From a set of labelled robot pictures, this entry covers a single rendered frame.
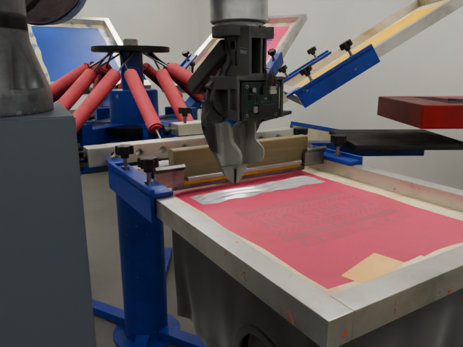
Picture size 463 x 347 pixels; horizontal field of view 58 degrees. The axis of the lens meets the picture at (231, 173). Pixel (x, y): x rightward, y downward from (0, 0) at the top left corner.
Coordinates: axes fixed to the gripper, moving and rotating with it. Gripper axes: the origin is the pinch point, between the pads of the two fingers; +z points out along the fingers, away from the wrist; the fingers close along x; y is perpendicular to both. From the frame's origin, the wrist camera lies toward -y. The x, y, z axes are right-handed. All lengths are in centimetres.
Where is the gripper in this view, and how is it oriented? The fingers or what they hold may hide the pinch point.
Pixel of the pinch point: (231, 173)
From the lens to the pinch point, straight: 60.9
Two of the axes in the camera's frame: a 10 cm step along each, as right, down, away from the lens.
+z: 0.1, 9.7, 2.4
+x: 8.5, -1.3, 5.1
